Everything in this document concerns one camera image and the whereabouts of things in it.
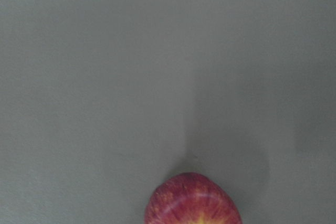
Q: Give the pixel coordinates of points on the lone red yellow apple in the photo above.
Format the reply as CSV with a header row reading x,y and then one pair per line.
x,y
190,198

